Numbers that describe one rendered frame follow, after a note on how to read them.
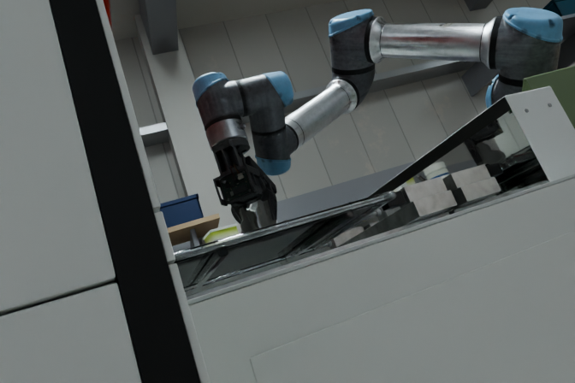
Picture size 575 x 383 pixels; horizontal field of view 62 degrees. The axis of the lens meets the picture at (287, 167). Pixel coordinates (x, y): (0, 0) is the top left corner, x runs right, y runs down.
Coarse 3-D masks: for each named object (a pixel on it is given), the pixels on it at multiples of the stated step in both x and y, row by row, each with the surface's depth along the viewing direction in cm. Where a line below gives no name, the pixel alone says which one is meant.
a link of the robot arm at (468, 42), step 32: (352, 32) 119; (384, 32) 117; (416, 32) 113; (448, 32) 109; (480, 32) 106; (512, 32) 101; (544, 32) 98; (352, 64) 123; (512, 64) 103; (544, 64) 101
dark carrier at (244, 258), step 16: (368, 208) 78; (320, 224) 77; (256, 240) 70; (272, 240) 75; (288, 240) 82; (304, 240) 89; (320, 240) 97; (208, 256) 69; (240, 256) 80; (256, 256) 87; (272, 256) 95; (192, 272) 78; (224, 272) 92
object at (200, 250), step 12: (384, 192) 75; (348, 204) 72; (360, 204) 72; (372, 204) 73; (300, 216) 69; (312, 216) 69; (324, 216) 70; (264, 228) 66; (276, 228) 67; (288, 228) 68; (216, 240) 64; (228, 240) 64; (240, 240) 65; (252, 240) 66; (180, 252) 62; (192, 252) 62; (204, 252) 63
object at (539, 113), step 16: (512, 96) 68; (528, 96) 69; (544, 96) 70; (528, 112) 68; (544, 112) 69; (560, 112) 70; (528, 128) 67; (544, 128) 68; (560, 128) 69; (544, 144) 67; (560, 144) 67; (544, 160) 65; (560, 160) 66; (560, 176) 65
